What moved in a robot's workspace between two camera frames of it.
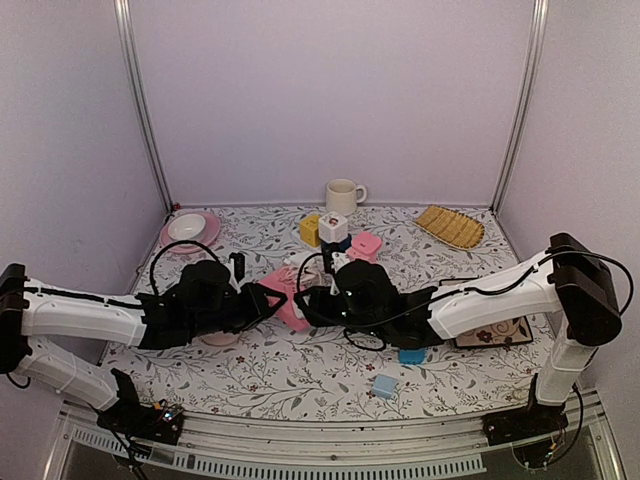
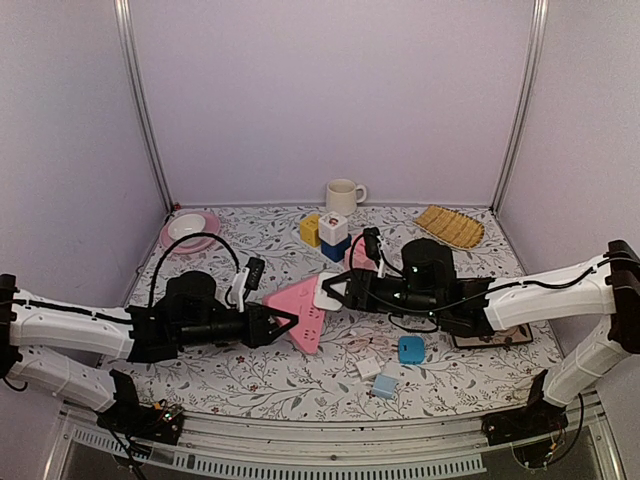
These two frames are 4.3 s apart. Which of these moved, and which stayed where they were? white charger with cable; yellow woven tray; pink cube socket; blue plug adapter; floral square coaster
Moved: white charger with cable
Stayed: yellow woven tray; pink cube socket; floral square coaster; blue plug adapter
